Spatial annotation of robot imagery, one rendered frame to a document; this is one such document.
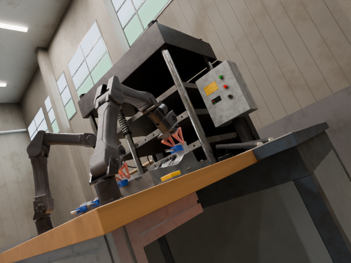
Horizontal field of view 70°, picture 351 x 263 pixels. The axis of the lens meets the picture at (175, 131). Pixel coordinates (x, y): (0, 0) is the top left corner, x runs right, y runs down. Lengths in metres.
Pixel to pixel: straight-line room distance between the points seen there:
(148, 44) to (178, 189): 1.73
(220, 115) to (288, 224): 1.16
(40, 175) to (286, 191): 1.02
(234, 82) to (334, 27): 2.17
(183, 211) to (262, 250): 0.45
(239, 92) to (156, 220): 1.44
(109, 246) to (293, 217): 0.57
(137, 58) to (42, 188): 1.33
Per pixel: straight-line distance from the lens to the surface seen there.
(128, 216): 0.42
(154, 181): 1.12
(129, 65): 2.26
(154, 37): 2.09
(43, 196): 1.27
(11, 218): 11.36
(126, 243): 0.44
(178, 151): 1.12
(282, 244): 0.89
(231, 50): 4.24
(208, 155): 1.79
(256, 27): 4.12
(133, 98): 1.03
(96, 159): 0.77
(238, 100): 1.80
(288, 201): 0.83
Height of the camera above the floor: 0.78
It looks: 12 degrees up
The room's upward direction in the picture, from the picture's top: 22 degrees counter-clockwise
